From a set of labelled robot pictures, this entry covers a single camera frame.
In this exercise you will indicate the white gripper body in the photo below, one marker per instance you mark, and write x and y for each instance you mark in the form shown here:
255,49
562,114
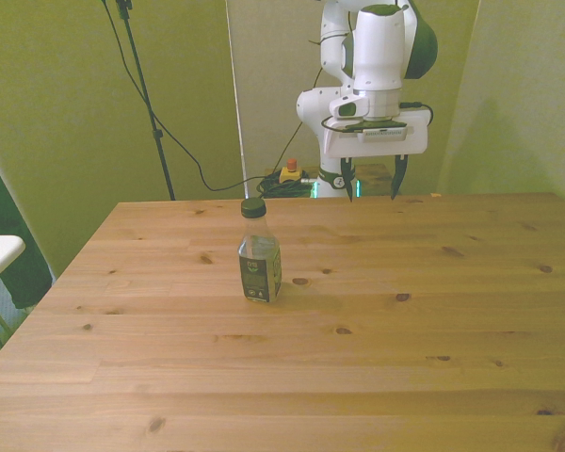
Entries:
405,139

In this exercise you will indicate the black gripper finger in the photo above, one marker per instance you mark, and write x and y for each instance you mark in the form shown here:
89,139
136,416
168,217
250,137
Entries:
347,178
397,177

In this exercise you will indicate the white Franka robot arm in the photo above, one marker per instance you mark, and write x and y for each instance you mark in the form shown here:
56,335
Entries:
379,47

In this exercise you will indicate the clear plastic bottle black cap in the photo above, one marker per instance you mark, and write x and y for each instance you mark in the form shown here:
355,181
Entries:
259,258

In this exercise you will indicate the yellow emergency stop button box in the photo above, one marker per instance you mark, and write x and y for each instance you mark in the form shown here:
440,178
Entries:
291,173

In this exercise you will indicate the thin white vertical pole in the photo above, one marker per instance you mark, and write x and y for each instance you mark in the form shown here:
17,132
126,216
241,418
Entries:
237,99

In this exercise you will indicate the black camera tripod stand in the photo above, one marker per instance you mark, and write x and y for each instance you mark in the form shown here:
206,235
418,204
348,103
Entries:
146,99

